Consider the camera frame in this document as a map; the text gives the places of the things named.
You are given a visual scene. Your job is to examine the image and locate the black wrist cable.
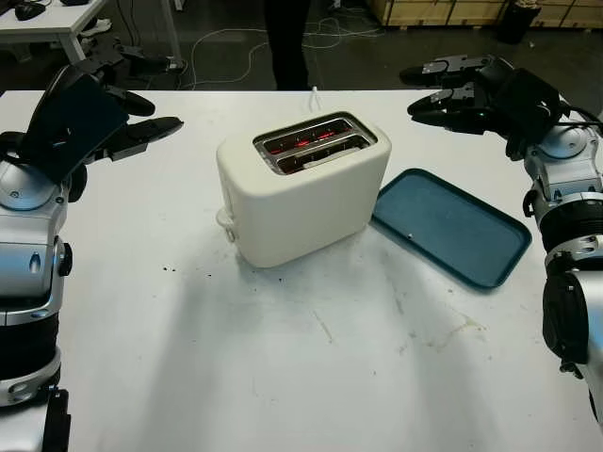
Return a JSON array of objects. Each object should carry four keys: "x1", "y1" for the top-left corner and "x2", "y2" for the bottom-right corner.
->
[
  {"x1": 560, "y1": 101, "x2": 603, "y2": 131},
  {"x1": 0, "y1": 131, "x2": 29, "y2": 164}
]

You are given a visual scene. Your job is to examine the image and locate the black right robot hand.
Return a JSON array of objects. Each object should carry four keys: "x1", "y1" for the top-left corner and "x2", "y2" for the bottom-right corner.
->
[{"x1": 399, "y1": 54, "x2": 529, "y2": 161}]

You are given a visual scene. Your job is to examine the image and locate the person in dark trousers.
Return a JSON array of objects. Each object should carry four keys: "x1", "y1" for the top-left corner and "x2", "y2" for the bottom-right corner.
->
[{"x1": 263, "y1": 0, "x2": 312, "y2": 90}]

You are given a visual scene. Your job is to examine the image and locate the white floor cable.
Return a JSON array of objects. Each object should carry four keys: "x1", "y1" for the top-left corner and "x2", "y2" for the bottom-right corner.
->
[{"x1": 187, "y1": 18, "x2": 383, "y2": 90}]

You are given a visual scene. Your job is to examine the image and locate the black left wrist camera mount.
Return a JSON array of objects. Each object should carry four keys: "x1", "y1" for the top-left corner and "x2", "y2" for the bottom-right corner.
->
[{"x1": 21, "y1": 73, "x2": 129, "y2": 186}]

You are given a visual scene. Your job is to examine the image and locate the black computer mouse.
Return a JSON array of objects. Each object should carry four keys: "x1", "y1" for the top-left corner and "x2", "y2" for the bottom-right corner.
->
[{"x1": 13, "y1": 3, "x2": 46, "y2": 21}]

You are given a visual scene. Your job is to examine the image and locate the wooden crate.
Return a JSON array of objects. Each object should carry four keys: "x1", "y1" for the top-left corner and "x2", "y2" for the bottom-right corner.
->
[
  {"x1": 365, "y1": 0, "x2": 505, "y2": 27},
  {"x1": 531, "y1": 0, "x2": 603, "y2": 29}
]

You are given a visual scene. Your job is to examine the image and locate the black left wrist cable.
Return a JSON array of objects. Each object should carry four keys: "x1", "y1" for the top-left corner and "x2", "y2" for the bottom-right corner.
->
[{"x1": 0, "y1": 131, "x2": 29, "y2": 164}]

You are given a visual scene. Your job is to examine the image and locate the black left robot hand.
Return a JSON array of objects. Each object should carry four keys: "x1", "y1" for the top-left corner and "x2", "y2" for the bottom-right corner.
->
[{"x1": 44, "y1": 44, "x2": 183, "y2": 203}]

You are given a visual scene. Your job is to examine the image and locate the white desk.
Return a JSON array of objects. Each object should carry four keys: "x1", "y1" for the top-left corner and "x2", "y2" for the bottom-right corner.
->
[{"x1": 0, "y1": 0, "x2": 185, "y2": 72}]

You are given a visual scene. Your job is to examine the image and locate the blue rectangular tray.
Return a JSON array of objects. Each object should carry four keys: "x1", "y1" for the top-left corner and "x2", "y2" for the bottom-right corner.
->
[{"x1": 370, "y1": 168, "x2": 533, "y2": 296}]

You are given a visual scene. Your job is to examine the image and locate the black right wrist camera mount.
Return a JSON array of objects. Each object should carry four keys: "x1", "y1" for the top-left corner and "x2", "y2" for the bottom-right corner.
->
[{"x1": 489, "y1": 68, "x2": 564, "y2": 140}]

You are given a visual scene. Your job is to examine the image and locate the white toaster power cable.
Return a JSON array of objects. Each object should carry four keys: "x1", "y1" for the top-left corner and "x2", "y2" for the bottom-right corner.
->
[{"x1": 301, "y1": 85, "x2": 324, "y2": 114}]

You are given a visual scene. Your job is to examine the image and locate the white two-slot toaster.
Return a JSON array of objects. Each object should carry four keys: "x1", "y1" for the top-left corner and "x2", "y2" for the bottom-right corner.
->
[{"x1": 215, "y1": 110, "x2": 393, "y2": 269}]

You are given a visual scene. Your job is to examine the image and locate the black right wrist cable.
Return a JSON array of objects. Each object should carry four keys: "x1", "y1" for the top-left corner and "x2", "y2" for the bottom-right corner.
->
[{"x1": 560, "y1": 101, "x2": 603, "y2": 131}]

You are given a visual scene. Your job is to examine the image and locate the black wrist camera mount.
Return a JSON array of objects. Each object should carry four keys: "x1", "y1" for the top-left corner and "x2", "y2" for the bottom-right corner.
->
[
  {"x1": 489, "y1": 68, "x2": 564, "y2": 140},
  {"x1": 21, "y1": 73, "x2": 129, "y2": 186}
]

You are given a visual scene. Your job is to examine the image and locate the black trash bin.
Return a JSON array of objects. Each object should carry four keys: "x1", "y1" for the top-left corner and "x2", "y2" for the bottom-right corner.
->
[{"x1": 497, "y1": 0, "x2": 538, "y2": 46}]

